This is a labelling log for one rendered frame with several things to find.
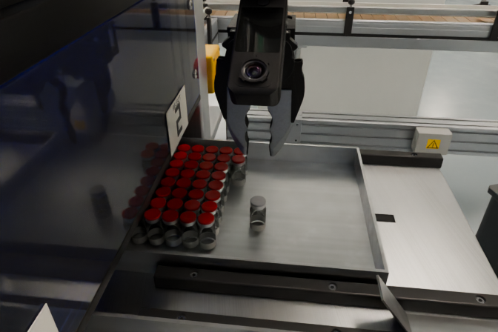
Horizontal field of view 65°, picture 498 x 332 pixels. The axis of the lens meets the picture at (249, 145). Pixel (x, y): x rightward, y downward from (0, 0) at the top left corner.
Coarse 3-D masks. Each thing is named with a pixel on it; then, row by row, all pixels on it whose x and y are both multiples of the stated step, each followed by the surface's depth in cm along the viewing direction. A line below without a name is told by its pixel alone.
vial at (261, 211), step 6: (252, 210) 51; (258, 210) 51; (264, 210) 51; (252, 216) 52; (258, 216) 51; (264, 216) 52; (252, 222) 52; (258, 222) 52; (264, 222) 52; (252, 228) 53; (258, 228) 52; (264, 228) 53
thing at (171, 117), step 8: (184, 88) 53; (176, 96) 50; (184, 96) 53; (176, 104) 50; (184, 104) 53; (168, 112) 46; (176, 112) 50; (184, 112) 53; (168, 120) 46; (184, 120) 54; (168, 128) 47; (176, 128) 50; (184, 128) 54; (176, 136) 50; (176, 144) 51
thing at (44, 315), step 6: (42, 312) 24; (48, 312) 24; (36, 318) 23; (42, 318) 24; (48, 318) 24; (36, 324) 23; (42, 324) 24; (48, 324) 24; (54, 324) 25; (30, 330) 23; (36, 330) 23; (42, 330) 24; (48, 330) 24; (54, 330) 25
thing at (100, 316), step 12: (96, 312) 39; (96, 324) 39; (108, 324) 39; (120, 324) 39; (132, 324) 39; (144, 324) 38; (156, 324) 38; (168, 324) 38; (180, 324) 38; (192, 324) 38; (204, 324) 38; (216, 324) 38
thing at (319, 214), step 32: (256, 160) 67; (288, 160) 67; (320, 160) 67; (352, 160) 66; (256, 192) 60; (288, 192) 60; (320, 192) 60; (352, 192) 60; (224, 224) 54; (288, 224) 54; (320, 224) 54; (352, 224) 54; (128, 256) 46; (160, 256) 46; (192, 256) 45; (224, 256) 45; (256, 256) 49; (288, 256) 49; (320, 256) 49; (352, 256) 49; (384, 256) 45
